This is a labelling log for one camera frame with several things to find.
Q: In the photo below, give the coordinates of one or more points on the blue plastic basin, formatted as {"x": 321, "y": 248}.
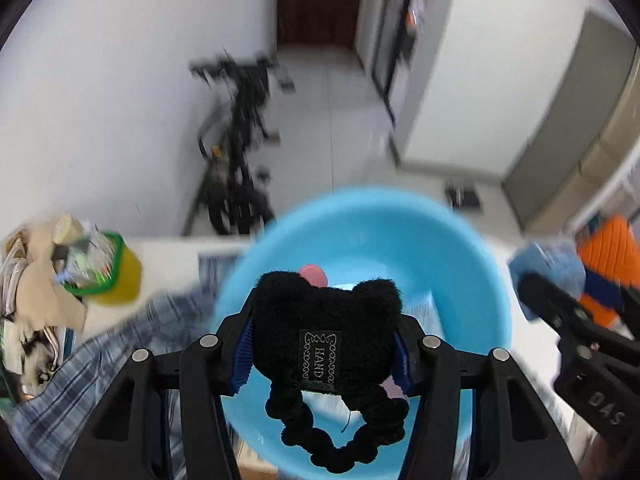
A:
{"x": 375, "y": 240}

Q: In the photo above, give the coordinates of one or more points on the dark brown door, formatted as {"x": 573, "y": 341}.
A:
{"x": 320, "y": 0}

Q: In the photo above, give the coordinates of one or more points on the blue plaid cloth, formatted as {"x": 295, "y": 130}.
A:
{"x": 125, "y": 340}

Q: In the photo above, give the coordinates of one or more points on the black plush headband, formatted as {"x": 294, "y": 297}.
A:
{"x": 325, "y": 320}

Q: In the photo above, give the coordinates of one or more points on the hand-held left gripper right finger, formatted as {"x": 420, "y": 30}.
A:
{"x": 403, "y": 360}

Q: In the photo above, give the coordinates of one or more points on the black bicycle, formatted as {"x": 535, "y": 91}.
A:
{"x": 235, "y": 180}

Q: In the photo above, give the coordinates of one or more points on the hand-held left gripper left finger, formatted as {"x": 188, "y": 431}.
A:
{"x": 244, "y": 360}

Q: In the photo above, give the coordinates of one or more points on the white medicine box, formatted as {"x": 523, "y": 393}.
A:
{"x": 422, "y": 310}

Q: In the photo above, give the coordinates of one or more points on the yellow bin green rim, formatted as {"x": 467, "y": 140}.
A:
{"x": 125, "y": 275}

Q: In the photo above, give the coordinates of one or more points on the black framed sliding door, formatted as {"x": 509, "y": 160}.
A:
{"x": 395, "y": 35}

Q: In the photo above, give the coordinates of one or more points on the orange chair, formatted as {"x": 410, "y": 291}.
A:
{"x": 610, "y": 240}

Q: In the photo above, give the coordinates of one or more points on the small blue packet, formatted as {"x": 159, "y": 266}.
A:
{"x": 550, "y": 265}

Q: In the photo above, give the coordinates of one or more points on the pile of small packets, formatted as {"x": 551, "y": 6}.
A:
{"x": 85, "y": 260}

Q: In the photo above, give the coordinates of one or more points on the black floor scale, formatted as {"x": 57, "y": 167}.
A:
{"x": 465, "y": 196}

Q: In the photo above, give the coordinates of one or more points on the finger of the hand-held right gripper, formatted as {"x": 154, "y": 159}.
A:
{"x": 602, "y": 287}
{"x": 545, "y": 295}

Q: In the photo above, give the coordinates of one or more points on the gold refrigerator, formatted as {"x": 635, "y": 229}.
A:
{"x": 565, "y": 135}

